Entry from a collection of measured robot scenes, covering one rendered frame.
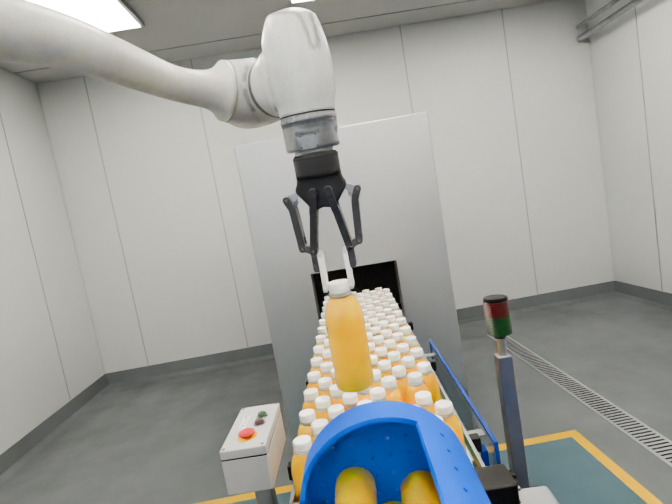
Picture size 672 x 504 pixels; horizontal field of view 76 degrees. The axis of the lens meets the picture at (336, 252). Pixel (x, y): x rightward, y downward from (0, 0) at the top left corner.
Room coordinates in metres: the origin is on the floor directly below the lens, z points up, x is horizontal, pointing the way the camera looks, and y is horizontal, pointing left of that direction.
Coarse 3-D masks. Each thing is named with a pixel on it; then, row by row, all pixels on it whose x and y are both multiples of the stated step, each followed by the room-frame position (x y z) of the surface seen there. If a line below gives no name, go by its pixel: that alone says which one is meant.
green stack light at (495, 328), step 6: (486, 318) 1.11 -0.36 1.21; (492, 318) 1.10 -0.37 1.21; (498, 318) 1.09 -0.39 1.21; (504, 318) 1.09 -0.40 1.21; (510, 318) 1.10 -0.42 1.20; (486, 324) 1.12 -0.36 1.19; (492, 324) 1.10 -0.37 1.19; (498, 324) 1.09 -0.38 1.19; (504, 324) 1.09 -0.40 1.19; (510, 324) 1.10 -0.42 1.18; (492, 330) 1.10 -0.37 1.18; (498, 330) 1.09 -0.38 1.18; (504, 330) 1.09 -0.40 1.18; (510, 330) 1.09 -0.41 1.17; (492, 336) 1.10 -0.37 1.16; (498, 336) 1.09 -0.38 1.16
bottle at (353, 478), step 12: (348, 468) 0.68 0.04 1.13; (360, 468) 0.68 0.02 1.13; (336, 480) 0.68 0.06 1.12; (348, 480) 0.65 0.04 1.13; (360, 480) 0.65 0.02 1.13; (372, 480) 0.66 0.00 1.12; (336, 492) 0.65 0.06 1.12; (348, 492) 0.62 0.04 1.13; (360, 492) 0.61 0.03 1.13; (372, 492) 0.63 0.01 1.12
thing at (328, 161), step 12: (300, 156) 0.69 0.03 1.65; (312, 156) 0.68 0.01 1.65; (324, 156) 0.69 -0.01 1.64; (336, 156) 0.70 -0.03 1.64; (300, 168) 0.69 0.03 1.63; (312, 168) 0.69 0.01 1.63; (324, 168) 0.69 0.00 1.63; (336, 168) 0.70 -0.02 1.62; (300, 180) 0.72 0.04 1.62; (312, 180) 0.71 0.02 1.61; (324, 180) 0.71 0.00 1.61; (336, 180) 0.71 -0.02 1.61; (300, 192) 0.72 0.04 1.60; (324, 192) 0.71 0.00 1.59; (336, 192) 0.71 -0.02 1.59; (324, 204) 0.72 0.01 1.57
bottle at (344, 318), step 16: (336, 304) 0.72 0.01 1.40; (352, 304) 0.72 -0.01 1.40; (336, 320) 0.72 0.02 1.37; (352, 320) 0.72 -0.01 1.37; (336, 336) 0.72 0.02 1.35; (352, 336) 0.72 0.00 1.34; (336, 352) 0.72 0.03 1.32; (352, 352) 0.71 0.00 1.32; (368, 352) 0.74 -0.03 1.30; (336, 368) 0.73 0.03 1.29; (352, 368) 0.72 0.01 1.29; (368, 368) 0.73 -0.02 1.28; (336, 384) 0.74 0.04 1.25; (352, 384) 0.72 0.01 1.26; (368, 384) 0.72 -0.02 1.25
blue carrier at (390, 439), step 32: (352, 416) 0.66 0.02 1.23; (384, 416) 0.64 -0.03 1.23; (416, 416) 0.65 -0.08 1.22; (320, 448) 0.64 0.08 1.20; (352, 448) 0.69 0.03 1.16; (384, 448) 0.69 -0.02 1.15; (416, 448) 0.69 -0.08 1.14; (448, 448) 0.59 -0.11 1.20; (320, 480) 0.69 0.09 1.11; (384, 480) 0.69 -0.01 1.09; (448, 480) 0.50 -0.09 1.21
